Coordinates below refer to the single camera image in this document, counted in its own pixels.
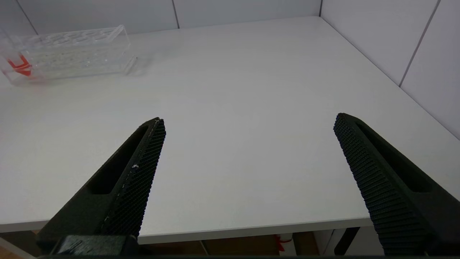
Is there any white object with red mark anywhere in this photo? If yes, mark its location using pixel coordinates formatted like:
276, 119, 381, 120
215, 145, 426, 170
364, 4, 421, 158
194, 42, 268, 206
275, 233, 294, 256

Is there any test tube with red pigment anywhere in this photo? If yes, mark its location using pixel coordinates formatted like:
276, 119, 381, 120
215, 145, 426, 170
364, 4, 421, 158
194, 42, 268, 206
0, 29, 33, 77

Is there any clear plastic test tube rack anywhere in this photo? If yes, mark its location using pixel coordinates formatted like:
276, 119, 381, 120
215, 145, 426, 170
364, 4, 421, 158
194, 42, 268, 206
0, 24, 138, 86

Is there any black slanted leg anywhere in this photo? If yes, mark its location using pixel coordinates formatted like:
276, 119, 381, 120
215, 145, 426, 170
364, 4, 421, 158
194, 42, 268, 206
332, 227, 361, 256

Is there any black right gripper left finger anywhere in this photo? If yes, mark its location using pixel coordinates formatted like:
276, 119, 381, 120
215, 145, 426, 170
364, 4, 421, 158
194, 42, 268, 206
36, 117, 166, 256

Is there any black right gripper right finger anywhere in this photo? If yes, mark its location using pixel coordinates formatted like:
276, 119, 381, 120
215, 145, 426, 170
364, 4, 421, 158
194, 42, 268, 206
333, 113, 460, 256

